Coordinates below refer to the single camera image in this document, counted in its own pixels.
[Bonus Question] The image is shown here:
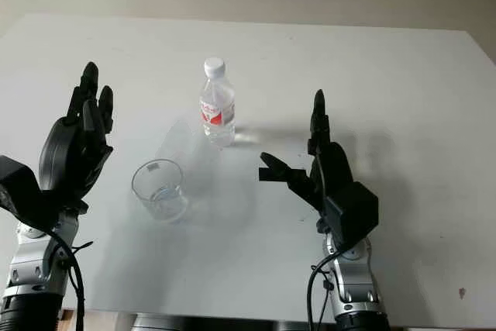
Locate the black robot torso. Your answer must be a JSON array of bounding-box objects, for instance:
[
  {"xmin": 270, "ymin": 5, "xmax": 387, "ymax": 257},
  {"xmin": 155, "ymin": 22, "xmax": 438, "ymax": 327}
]
[{"xmin": 129, "ymin": 313, "xmax": 311, "ymax": 331}]

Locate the clear glass cup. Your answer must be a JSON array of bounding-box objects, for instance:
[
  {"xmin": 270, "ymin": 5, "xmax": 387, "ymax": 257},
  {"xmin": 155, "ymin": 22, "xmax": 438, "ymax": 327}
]
[{"xmin": 131, "ymin": 158, "xmax": 189, "ymax": 224}]

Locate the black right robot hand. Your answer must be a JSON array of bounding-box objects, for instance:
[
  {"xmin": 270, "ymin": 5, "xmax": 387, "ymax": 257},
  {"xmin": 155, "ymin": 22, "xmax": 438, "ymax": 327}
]
[{"xmin": 258, "ymin": 89, "xmax": 356, "ymax": 232}]

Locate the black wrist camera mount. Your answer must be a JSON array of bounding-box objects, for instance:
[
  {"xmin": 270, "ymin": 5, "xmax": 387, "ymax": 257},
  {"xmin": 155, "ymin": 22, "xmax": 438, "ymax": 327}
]
[
  {"xmin": 324, "ymin": 181, "xmax": 380, "ymax": 251},
  {"xmin": 0, "ymin": 155, "xmax": 63, "ymax": 232}
]

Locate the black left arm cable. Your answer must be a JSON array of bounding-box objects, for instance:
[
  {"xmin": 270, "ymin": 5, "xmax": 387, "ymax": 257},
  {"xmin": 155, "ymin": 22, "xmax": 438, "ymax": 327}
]
[{"xmin": 50, "ymin": 229, "xmax": 95, "ymax": 331}]

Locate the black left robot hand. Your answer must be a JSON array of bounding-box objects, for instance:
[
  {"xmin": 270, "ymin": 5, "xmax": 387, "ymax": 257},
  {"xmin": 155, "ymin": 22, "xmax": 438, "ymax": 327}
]
[{"xmin": 38, "ymin": 61, "xmax": 115, "ymax": 212}]

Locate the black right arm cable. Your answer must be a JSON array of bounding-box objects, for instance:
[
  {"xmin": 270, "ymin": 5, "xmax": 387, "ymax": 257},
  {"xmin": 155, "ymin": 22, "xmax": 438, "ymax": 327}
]
[{"xmin": 306, "ymin": 260, "xmax": 335, "ymax": 331}]

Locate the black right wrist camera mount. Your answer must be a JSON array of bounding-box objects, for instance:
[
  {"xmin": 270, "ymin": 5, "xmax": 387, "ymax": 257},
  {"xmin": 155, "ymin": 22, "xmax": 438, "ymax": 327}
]
[{"xmin": 324, "ymin": 181, "xmax": 380, "ymax": 251}]

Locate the clear plastic water bottle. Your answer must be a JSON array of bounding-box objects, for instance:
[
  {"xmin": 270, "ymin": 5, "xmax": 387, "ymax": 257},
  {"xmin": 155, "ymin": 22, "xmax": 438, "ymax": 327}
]
[{"xmin": 199, "ymin": 57, "xmax": 237, "ymax": 148}]

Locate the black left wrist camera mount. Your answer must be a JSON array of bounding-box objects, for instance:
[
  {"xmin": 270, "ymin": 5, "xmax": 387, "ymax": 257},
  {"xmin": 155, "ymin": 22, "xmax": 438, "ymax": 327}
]
[{"xmin": 0, "ymin": 155, "xmax": 63, "ymax": 232}]

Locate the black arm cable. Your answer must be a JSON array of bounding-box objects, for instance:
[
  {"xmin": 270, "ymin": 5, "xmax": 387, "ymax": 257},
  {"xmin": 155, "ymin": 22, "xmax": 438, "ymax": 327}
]
[
  {"xmin": 50, "ymin": 229, "xmax": 95, "ymax": 331},
  {"xmin": 306, "ymin": 260, "xmax": 335, "ymax": 331}
]

